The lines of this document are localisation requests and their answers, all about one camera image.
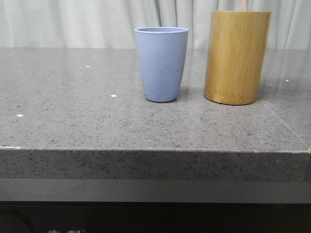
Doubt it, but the pink chopstick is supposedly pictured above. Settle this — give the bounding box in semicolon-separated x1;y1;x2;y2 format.
241;0;248;11

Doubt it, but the bamboo cylindrical holder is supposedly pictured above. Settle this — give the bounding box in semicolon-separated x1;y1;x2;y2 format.
204;11;272;105

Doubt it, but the blue plastic cup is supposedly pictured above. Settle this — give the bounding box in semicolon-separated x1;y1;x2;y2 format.
135;27;189;102

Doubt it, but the grey-white curtain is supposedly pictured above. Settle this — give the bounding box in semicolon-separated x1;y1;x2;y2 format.
0;0;311;50

